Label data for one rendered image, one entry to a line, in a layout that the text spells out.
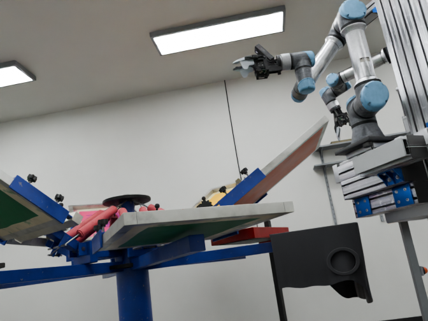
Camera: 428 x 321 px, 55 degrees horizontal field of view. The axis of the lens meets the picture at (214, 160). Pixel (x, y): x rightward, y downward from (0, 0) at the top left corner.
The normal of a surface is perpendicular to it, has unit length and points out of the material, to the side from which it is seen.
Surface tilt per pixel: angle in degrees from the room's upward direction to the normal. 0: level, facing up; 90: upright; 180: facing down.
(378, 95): 97
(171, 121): 90
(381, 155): 90
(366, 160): 90
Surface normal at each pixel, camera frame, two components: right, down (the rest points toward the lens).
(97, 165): -0.14, -0.25
